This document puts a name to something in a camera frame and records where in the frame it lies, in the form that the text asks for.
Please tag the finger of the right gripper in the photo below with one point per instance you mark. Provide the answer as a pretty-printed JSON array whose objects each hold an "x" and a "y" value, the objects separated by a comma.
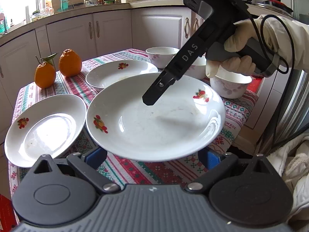
[{"x": 158, "y": 88}]

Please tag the bumpy orange without leaf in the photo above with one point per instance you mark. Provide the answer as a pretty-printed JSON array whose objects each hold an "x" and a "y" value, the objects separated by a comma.
[{"x": 70, "y": 64}]

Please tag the gloved right hand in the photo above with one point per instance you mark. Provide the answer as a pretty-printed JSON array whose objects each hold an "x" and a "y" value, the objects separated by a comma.
[{"x": 252, "y": 48}]

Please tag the red snack gift box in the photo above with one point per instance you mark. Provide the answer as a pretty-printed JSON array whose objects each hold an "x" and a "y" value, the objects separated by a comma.
[{"x": 254, "y": 86}]

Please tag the white bowl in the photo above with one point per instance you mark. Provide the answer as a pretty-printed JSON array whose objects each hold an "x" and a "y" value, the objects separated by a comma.
[
  {"x": 231, "y": 89},
  {"x": 161, "y": 56},
  {"x": 197, "y": 69}
]

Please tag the teal bottle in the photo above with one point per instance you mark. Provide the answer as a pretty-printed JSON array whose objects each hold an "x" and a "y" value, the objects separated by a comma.
[{"x": 64, "y": 5}]

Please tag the large white fruit-print plate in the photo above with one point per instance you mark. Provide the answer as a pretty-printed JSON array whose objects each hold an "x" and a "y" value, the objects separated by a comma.
[{"x": 184, "y": 120}]

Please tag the orange with leaf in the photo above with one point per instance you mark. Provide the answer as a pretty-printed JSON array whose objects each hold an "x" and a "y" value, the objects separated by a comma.
[{"x": 45, "y": 73}]

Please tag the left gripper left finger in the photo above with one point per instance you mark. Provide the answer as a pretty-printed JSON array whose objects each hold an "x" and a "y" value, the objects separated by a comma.
[{"x": 85, "y": 166}]

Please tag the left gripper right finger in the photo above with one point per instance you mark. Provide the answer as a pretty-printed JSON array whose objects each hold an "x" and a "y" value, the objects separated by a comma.
[{"x": 217, "y": 165}]

